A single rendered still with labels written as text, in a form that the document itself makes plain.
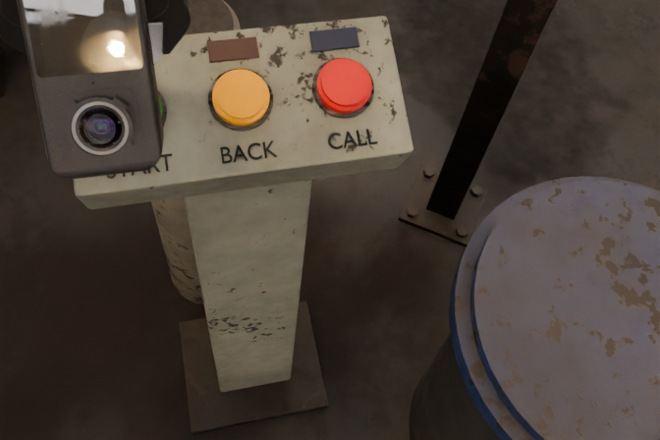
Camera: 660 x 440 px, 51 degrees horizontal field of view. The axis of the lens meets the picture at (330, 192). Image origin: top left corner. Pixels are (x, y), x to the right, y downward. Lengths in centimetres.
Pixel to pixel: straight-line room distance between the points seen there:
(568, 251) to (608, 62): 86
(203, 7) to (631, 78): 100
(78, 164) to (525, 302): 45
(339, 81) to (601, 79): 101
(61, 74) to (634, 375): 53
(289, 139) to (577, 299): 31
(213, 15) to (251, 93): 19
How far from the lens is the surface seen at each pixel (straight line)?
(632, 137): 141
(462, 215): 118
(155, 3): 34
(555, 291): 67
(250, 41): 52
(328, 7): 145
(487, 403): 62
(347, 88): 51
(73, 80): 29
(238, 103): 49
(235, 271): 66
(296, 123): 50
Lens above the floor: 99
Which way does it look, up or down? 58 degrees down
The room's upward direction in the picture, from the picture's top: 9 degrees clockwise
